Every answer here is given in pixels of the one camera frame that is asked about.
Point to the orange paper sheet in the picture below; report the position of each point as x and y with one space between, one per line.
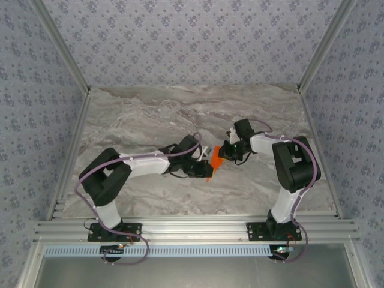
216 160

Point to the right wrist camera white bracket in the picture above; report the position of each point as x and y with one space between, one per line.
231 135

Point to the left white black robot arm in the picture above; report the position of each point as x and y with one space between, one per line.
144 165

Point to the aluminium corner post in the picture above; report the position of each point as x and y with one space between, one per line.
327 45
60 45

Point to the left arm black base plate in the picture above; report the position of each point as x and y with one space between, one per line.
93 235

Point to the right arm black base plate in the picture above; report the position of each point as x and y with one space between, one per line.
253 231

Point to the aluminium mounting rail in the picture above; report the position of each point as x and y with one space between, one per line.
195 229

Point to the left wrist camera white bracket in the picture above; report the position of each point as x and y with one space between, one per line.
204 151

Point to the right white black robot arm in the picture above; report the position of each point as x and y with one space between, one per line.
283 204

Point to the small black circuit board bracket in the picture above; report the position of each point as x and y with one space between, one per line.
111 250
280 249

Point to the aluminium side rail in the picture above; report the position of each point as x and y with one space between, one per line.
76 135
316 135

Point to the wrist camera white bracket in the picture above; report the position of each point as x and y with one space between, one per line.
204 151
231 135

